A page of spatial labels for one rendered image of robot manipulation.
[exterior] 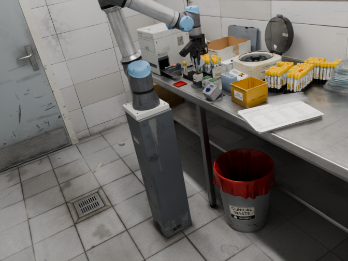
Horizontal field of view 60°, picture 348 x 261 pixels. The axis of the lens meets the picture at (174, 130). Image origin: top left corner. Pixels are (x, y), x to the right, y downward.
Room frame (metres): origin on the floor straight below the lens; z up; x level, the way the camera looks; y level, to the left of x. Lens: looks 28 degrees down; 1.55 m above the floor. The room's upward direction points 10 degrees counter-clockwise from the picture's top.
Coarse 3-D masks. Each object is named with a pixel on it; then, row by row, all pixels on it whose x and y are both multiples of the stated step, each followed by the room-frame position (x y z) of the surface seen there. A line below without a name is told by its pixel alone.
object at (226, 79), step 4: (224, 76) 1.57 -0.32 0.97; (228, 76) 1.55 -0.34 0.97; (232, 76) 1.54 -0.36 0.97; (236, 76) 1.53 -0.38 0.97; (224, 80) 1.58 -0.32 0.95; (228, 80) 1.54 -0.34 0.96; (232, 80) 1.52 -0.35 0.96; (236, 80) 1.53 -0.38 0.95; (224, 84) 1.58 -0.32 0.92; (228, 84) 1.54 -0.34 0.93; (224, 88) 1.58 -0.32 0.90; (228, 88) 1.54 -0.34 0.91; (224, 92) 1.56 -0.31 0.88; (228, 92) 1.54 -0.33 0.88
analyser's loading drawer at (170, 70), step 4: (164, 68) 2.10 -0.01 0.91; (168, 68) 2.02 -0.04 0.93; (172, 68) 1.98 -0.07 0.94; (164, 72) 2.03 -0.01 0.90; (168, 72) 1.98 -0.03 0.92; (172, 72) 1.91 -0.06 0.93; (176, 72) 1.93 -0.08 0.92; (180, 72) 1.94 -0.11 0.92; (172, 76) 1.92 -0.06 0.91; (176, 76) 1.92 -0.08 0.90
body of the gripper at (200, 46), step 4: (192, 36) 1.73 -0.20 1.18; (196, 36) 1.72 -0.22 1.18; (200, 36) 1.74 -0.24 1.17; (204, 36) 1.76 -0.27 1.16; (196, 40) 1.74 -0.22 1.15; (200, 40) 1.76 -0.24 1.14; (204, 40) 1.76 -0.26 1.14; (200, 44) 1.75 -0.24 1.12; (204, 44) 1.76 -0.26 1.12; (196, 48) 1.72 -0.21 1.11; (200, 48) 1.73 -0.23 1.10; (204, 48) 1.74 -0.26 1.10; (192, 52) 1.75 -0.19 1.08; (196, 52) 1.71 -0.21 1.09; (200, 52) 1.74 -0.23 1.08; (204, 52) 1.75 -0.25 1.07
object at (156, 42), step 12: (156, 24) 2.36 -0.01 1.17; (144, 36) 2.19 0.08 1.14; (156, 36) 2.08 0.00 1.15; (168, 36) 2.11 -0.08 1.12; (180, 36) 2.15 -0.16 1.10; (144, 48) 2.23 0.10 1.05; (156, 48) 2.07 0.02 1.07; (168, 48) 2.11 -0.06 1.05; (180, 48) 2.14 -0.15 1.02; (144, 60) 2.27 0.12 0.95; (156, 60) 2.08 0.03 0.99; (168, 60) 2.10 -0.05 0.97; (180, 60) 2.14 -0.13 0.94; (156, 72) 2.11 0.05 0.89
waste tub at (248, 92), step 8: (240, 80) 1.46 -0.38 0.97; (248, 80) 1.48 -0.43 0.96; (256, 80) 1.44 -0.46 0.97; (232, 88) 1.43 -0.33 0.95; (240, 88) 1.36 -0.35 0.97; (248, 88) 1.48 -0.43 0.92; (256, 88) 1.34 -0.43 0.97; (264, 88) 1.36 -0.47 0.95; (232, 96) 1.43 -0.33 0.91; (240, 96) 1.37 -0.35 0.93; (248, 96) 1.32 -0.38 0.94; (256, 96) 1.34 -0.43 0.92; (264, 96) 1.36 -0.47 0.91; (240, 104) 1.37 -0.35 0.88; (248, 104) 1.32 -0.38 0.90; (256, 104) 1.34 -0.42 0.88
